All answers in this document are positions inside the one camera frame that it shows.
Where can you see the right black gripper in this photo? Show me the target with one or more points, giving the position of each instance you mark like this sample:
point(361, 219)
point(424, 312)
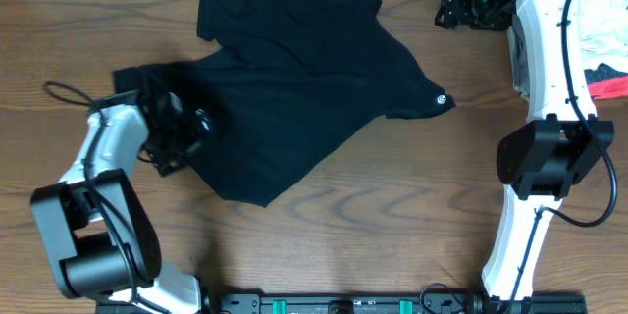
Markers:
point(456, 7)

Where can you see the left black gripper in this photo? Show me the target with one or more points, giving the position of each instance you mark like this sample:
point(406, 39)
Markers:
point(194, 135)

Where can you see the black polo shirt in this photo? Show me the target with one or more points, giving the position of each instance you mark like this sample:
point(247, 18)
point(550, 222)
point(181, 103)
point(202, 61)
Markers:
point(292, 80)

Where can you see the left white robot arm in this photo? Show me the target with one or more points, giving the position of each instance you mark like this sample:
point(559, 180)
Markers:
point(97, 237)

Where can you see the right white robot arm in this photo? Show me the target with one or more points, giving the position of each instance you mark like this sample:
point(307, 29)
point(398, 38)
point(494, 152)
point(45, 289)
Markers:
point(562, 139)

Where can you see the white folded garment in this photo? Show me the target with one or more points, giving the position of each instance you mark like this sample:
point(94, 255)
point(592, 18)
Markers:
point(603, 33)

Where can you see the grey red folded garment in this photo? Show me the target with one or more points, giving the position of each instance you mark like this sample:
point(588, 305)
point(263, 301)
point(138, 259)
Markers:
point(604, 82)

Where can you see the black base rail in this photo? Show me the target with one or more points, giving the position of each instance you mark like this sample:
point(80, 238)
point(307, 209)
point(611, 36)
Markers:
point(431, 300)

